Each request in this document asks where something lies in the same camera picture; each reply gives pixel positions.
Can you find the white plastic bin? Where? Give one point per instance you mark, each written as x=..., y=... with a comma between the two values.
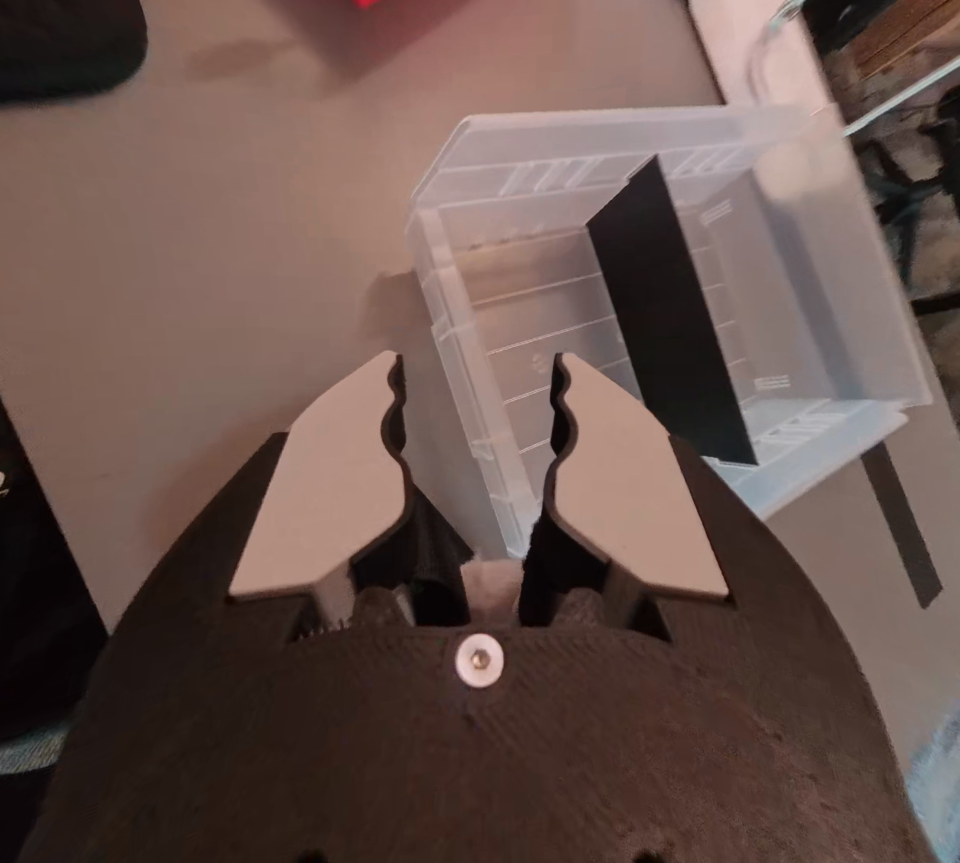
x=825, y=263

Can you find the person's right hand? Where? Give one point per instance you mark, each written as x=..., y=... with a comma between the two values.
x=491, y=593

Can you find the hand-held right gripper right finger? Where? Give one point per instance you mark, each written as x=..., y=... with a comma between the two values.
x=637, y=503

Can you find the black bumpy round mat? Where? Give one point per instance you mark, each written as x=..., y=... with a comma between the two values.
x=60, y=0

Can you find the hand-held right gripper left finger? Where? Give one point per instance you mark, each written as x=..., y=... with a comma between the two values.
x=322, y=488

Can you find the black flat pouch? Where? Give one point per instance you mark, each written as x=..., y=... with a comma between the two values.
x=667, y=315

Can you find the person's black printed shirt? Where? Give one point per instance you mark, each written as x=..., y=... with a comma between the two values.
x=37, y=578

